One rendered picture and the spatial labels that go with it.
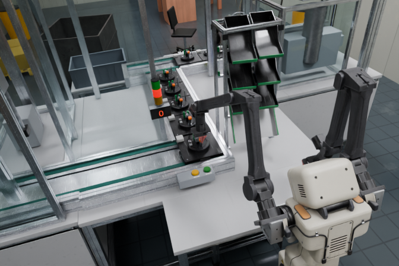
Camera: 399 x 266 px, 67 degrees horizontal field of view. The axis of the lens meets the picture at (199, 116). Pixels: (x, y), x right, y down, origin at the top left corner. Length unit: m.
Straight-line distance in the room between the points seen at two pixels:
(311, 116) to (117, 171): 1.79
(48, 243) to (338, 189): 1.49
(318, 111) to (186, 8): 5.16
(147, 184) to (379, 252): 1.83
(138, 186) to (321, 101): 1.80
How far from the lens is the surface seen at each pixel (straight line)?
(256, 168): 1.21
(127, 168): 1.90
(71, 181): 1.95
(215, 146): 1.86
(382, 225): 2.95
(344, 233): 1.31
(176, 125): 2.07
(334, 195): 1.20
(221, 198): 1.72
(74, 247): 1.98
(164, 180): 1.75
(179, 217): 1.66
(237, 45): 1.68
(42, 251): 1.99
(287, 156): 1.99
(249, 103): 1.18
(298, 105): 2.73
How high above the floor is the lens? 2.18
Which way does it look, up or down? 34 degrees down
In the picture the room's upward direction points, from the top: 5 degrees counter-clockwise
